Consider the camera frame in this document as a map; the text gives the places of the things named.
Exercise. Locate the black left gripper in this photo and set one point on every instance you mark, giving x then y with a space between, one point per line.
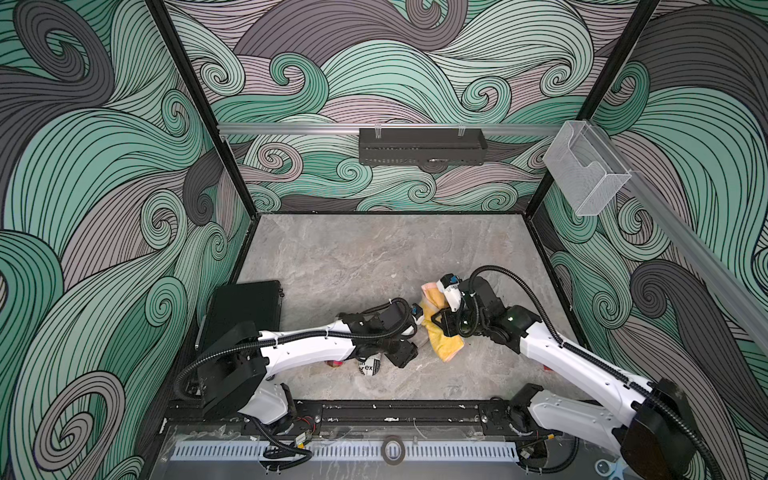
404 355

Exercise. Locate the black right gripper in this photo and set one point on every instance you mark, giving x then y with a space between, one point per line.
445 324

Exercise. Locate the yellow pink microfiber cloth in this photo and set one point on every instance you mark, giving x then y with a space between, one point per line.
431 303

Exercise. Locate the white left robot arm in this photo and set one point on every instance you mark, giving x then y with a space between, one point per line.
235 367

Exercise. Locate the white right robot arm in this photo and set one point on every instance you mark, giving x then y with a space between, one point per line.
649 424

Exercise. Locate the black tape roll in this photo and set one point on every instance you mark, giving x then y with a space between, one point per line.
393 450

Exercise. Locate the black flat box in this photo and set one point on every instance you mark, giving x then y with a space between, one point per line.
238 313

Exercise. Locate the blue scissors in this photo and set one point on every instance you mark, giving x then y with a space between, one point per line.
611 470

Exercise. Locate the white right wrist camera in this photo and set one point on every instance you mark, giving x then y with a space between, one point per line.
448 285

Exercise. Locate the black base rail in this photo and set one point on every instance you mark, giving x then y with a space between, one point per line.
484 417

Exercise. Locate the white perforated cable duct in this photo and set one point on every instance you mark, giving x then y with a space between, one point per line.
422 450

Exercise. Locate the black wall tray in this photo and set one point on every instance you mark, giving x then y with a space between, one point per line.
422 147

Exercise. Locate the clear acrylic wall holder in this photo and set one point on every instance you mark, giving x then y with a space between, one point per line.
586 166

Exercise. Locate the aluminium rail back wall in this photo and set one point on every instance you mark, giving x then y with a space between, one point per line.
333 128

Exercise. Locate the aluminium rail wall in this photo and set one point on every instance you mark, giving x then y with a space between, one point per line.
333 128
660 188

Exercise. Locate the aluminium rail right wall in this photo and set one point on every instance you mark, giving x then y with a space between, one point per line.
660 188

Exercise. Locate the black corner frame post right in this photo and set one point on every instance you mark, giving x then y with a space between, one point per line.
613 67

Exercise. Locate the black corner frame post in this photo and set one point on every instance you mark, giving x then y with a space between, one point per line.
172 40
613 67

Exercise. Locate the black corner frame post left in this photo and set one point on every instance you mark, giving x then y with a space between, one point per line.
172 40

